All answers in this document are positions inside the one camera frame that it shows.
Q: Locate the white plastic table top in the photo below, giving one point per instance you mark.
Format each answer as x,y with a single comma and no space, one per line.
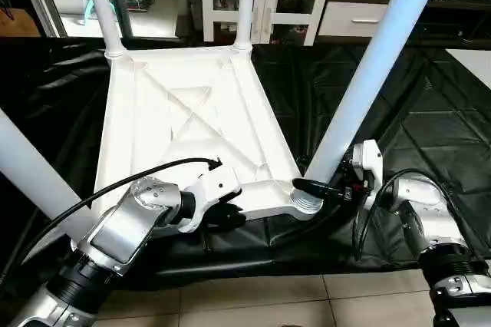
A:
184,112

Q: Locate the white plastic table leg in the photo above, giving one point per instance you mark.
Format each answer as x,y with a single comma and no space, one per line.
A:
103,4
372,66
245,1
31,173

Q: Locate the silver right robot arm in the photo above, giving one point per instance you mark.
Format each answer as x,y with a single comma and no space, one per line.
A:
433,227

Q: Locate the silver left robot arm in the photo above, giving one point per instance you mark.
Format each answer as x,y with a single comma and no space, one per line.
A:
107,242

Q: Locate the black work mat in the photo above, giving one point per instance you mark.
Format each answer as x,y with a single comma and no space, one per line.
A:
399,97

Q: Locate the white flat board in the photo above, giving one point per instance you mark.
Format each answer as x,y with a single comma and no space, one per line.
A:
476,62

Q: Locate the teal and white mop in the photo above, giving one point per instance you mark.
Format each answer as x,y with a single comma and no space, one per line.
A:
90,8

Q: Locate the brown box blue print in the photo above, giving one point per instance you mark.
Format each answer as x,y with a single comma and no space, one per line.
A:
17,24

